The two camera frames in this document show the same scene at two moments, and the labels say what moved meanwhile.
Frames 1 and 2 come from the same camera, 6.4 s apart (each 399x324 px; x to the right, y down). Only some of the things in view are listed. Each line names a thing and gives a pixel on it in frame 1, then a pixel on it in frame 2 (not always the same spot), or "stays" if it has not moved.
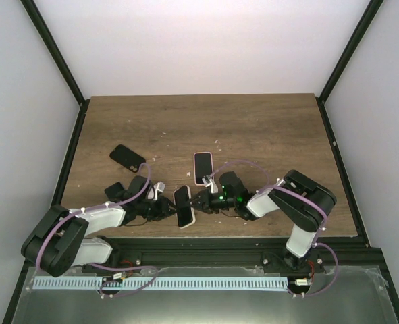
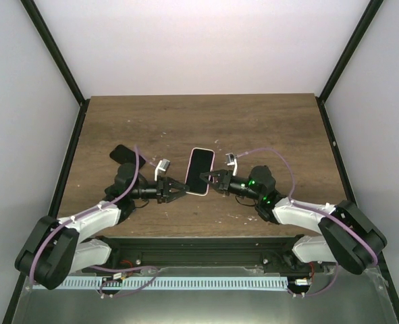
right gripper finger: (196, 198) to (210, 175)
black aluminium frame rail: (229, 252) stays
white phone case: (182, 200) to (201, 160)
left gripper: (163, 209) to (164, 190)
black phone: (183, 208) to (200, 163)
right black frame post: (343, 59) stays
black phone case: (127, 158) stays
